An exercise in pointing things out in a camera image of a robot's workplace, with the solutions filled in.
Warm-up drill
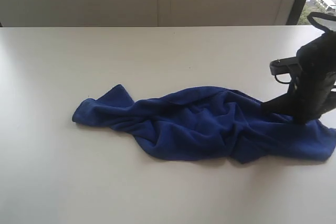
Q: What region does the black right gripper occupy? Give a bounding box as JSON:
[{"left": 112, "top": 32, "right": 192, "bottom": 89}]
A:
[{"left": 260, "top": 32, "right": 335, "bottom": 123}]

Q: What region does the blue microfiber towel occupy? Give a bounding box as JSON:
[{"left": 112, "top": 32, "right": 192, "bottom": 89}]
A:
[{"left": 72, "top": 85, "right": 335, "bottom": 164}]

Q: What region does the white bus outside window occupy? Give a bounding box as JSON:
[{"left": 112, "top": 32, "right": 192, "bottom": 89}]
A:
[{"left": 316, "top": 0, "right": 335, "bottom": 15}]

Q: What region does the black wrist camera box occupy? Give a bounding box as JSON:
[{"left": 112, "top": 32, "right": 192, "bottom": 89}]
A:
[{"left": 269, "top": 57, "right": 301, "bottom": 76}]

